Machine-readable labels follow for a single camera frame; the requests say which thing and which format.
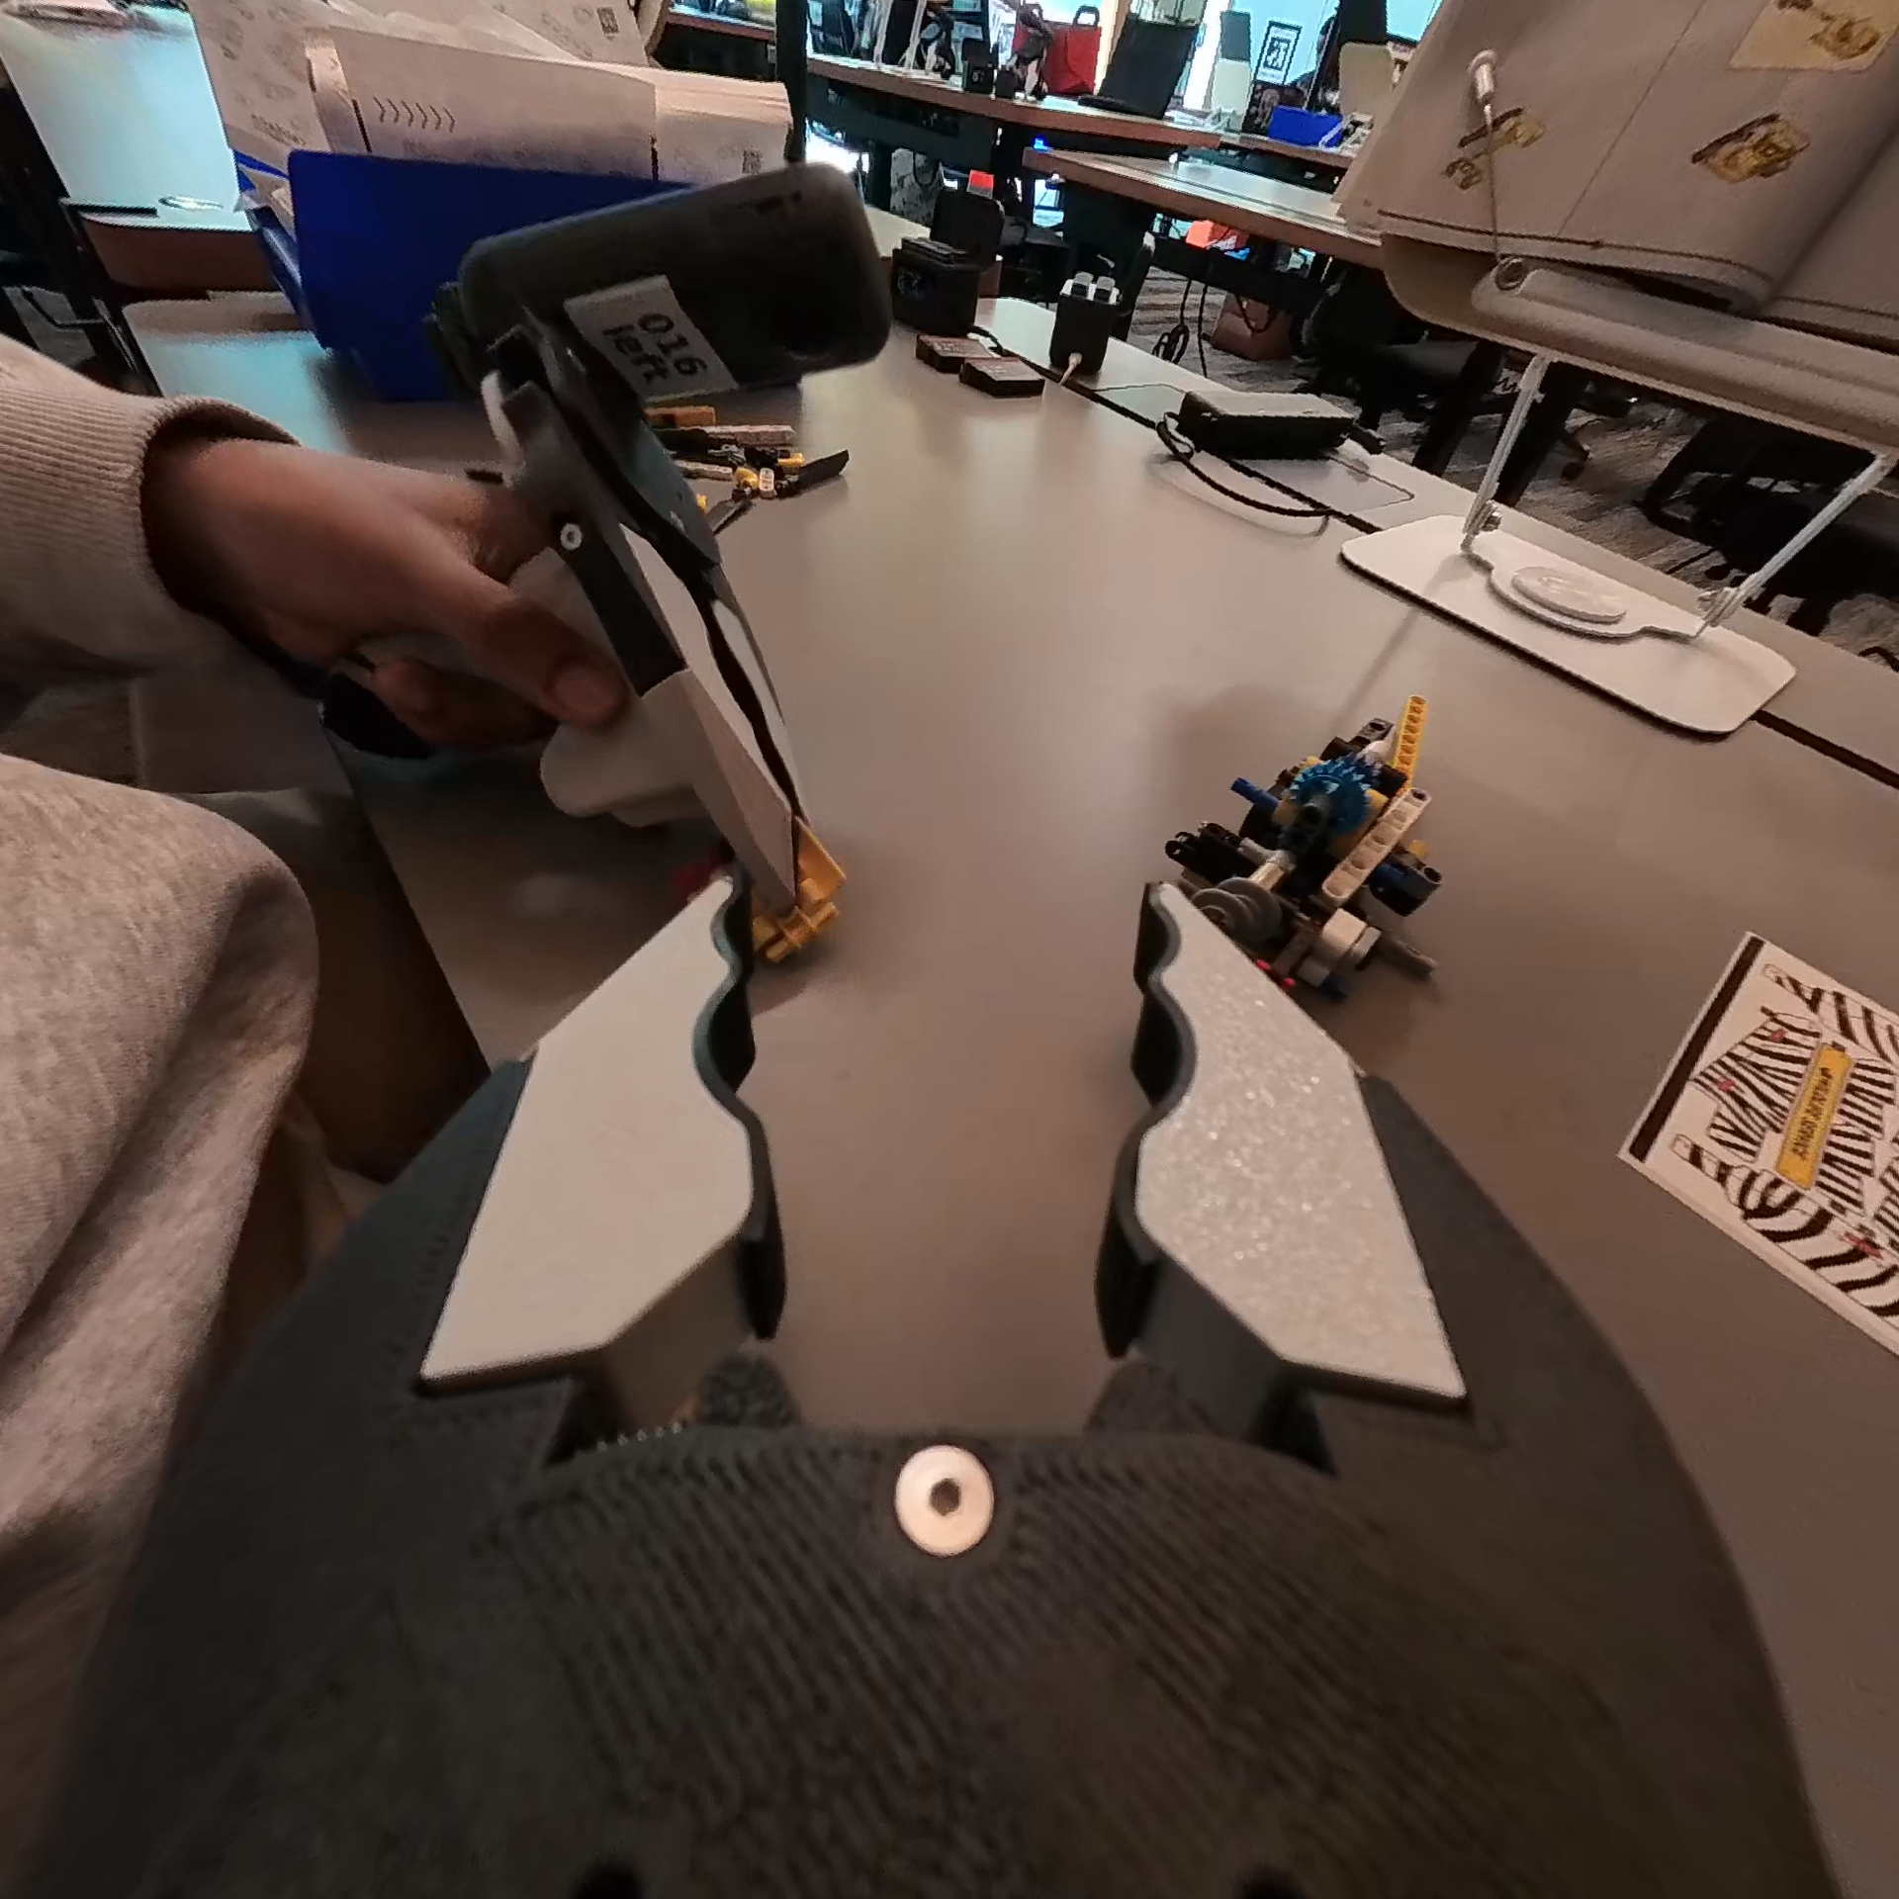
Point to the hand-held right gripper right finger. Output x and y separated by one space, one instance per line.
1291 1187

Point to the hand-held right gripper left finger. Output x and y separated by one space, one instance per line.
594 1172

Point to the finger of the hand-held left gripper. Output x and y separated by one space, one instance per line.
757 668
719 728

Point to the person's left forearm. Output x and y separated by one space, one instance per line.
76 503

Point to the pile of loose lego pieces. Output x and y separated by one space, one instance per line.
726 434

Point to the lego vehicle model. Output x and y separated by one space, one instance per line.
1307 860

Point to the lego instruction booklet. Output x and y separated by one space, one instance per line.
1630 119

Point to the person's left hand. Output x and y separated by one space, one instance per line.
340 550

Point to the black charger dock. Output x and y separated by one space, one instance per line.
941 283

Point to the small brown block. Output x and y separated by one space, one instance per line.
951 352
1000 376

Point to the black box white buttons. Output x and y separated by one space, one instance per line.
1084 326

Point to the blue plastic bin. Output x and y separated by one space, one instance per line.
370 283

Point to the grey zip hoodie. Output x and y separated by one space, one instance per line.
150 1114

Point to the zebra print sticker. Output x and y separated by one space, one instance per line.
1780 1130

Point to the black power brick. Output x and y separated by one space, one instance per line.
1262 425

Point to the white book stand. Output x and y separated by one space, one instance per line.
1572 639

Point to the black office chair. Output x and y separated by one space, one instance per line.
1395 341

